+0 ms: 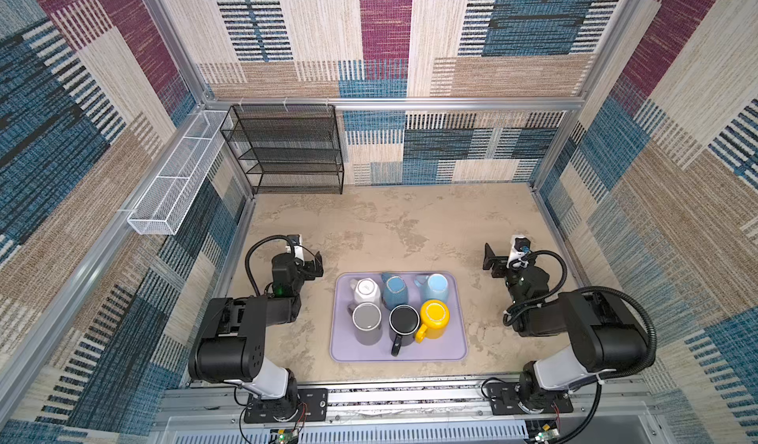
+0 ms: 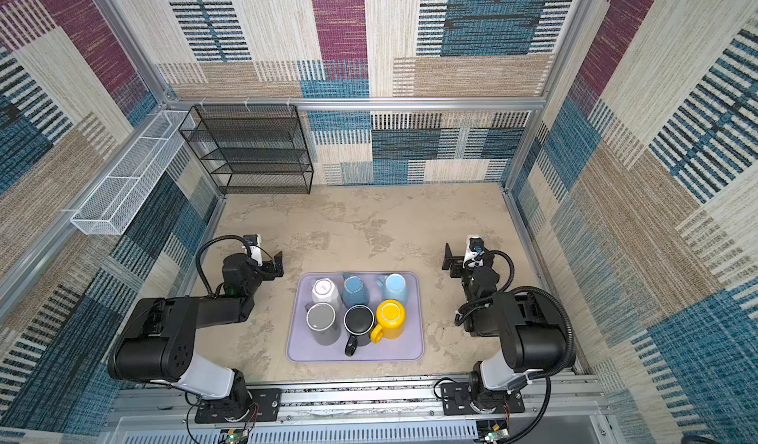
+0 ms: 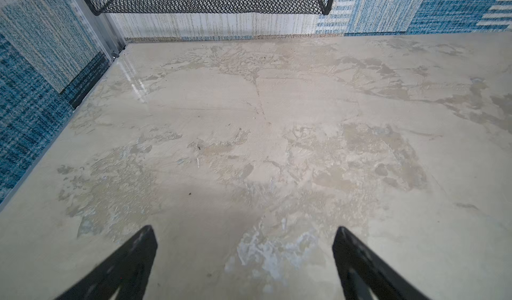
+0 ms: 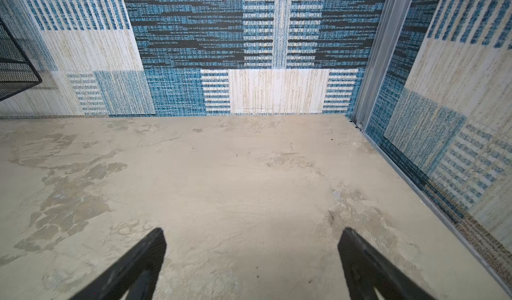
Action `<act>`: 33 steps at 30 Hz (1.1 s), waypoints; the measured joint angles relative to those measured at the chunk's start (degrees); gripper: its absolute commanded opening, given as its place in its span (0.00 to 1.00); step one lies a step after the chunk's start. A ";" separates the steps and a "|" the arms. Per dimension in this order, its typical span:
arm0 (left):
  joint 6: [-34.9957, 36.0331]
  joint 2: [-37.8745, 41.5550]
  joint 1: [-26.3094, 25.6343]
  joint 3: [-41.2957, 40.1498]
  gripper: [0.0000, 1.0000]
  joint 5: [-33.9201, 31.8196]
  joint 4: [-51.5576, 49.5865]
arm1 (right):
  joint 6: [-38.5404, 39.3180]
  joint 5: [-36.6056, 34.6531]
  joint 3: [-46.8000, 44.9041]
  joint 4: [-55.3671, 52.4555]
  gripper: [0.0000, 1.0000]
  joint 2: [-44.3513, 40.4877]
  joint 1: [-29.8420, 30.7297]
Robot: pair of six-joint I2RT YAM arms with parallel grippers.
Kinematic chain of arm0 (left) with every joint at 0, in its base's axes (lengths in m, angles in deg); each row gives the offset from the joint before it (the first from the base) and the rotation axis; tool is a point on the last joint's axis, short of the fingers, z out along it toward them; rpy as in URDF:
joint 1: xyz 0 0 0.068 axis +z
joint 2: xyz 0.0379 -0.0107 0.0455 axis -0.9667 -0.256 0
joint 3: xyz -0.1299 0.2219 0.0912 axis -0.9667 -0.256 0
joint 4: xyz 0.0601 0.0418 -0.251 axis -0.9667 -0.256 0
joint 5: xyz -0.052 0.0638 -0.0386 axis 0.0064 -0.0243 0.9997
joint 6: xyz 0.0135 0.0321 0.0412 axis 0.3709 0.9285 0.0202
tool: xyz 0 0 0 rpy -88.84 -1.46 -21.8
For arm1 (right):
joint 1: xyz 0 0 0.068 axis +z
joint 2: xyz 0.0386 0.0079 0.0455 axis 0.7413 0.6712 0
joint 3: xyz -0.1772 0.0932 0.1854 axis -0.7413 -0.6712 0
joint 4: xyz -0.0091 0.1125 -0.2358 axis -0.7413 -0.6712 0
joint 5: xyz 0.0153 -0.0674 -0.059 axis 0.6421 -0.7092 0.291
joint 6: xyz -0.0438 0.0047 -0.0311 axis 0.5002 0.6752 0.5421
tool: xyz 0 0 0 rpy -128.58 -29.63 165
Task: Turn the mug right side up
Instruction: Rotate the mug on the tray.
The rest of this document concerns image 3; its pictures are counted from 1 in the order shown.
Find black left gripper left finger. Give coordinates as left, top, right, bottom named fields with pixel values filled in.
left=57, top=225, right=158, bottom=299

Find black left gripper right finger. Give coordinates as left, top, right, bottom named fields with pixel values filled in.
left=332, top=227, right=428, bottom=299

